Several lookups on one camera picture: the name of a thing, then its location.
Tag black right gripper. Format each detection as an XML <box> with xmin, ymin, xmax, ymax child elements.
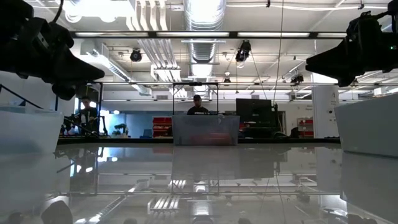
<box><xmin>305</xmin><ymin>8</ymin><xmax>398</xmax><ymax>88</ymax></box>

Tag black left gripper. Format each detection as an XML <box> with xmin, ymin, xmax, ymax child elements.
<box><xmin>0</xmin><ymin>12</ymin><xmax>106</xmax><ymax>101</ymax></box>

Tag white column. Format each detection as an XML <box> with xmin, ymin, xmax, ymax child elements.
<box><xmin>312</xmin><ymin>73</ymin><xmax>340</xmax><ymax>138</ymax></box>

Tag person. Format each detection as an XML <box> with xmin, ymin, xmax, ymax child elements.
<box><xmin>75</xmin><ymin>95</ymin><xmax>101</xmax><ymax>137</ymax></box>
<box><xmin>186</xmin><ymin>93</ymin><xmax>210</xmax><ymax>116</ymax></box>

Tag black ceiling spotlight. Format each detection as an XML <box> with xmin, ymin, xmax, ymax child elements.
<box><xmin>234</xmin><ymin>39</ymin><xmax>252</xmax><ymax>63</ymax></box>
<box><xmin>129</xmin><ymin>47</ymin><xmax>143</xmax><ymax>63</ymax></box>
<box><xmin>290</xmin><ymin>73</ymin><xmax>305</xmax><ymax>85</ymax></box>

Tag clear plastic bin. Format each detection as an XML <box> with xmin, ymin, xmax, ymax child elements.
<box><xmin>334</xmin><ymin>92</ymin><xmax>398</xmax><ymax>158</ymax></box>
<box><xmin>0</xmin><ymin>104</ymin><xmax>65</xmax><ymax>156</ymax></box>
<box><xmin>172</xmin><ymin>114</ymin><xmax>241</xmax><ymax>146</ymax></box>

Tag red bin shelf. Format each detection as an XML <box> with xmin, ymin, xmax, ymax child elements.
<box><xmin>152</xmin><ymin>116</ymin><xmax>173</xmax><ymax>138</ymax></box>
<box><xmin>297</xmin><ymin>117</ymin><xmax>314</xmax><ymax>137</ymax></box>

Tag black overhead light bar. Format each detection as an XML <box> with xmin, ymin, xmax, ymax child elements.
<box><xmin>70</xmin><ymin>30</ymin><xmax>352</xmax><ymax>40</ymax></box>

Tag black monitor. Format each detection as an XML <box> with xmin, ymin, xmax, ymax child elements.
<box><xmin>235</xmin><ymin>98</ymin><xmax>279</xmax><ymax>128</ymax></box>

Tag black metal frame rig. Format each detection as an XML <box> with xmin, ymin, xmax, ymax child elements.
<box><xmin>172</xmin><ymin>82</ymin><xmax>219</xmax><ymax>116</ymax></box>
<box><xmin>55</xmin><ymin>81</ymin><xmax>104</xmax><ymax>138</ymax></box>

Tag white ceiling duct pipe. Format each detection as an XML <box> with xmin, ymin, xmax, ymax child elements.
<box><xmin>79</xmin><ymin>46</ymin><xmax>153</xmax><ymax>96</ymax></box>

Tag thin hanging cable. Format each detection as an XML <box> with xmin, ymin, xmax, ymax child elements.
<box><xmin>272</xmin><ymin>0</ymin><xmax>285</xmax><ymax>105</ymax></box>

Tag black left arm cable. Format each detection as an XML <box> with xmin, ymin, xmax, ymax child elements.
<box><xmin>50</xmin><ymin>0</ymin><xmax>65</xmax><ymax>24</ymax></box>

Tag silver ventilation duct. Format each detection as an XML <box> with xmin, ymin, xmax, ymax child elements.
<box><xmin>182</xmin><ymin>0</ymin><xmax>227</xmax><ymax>65</ymax></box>

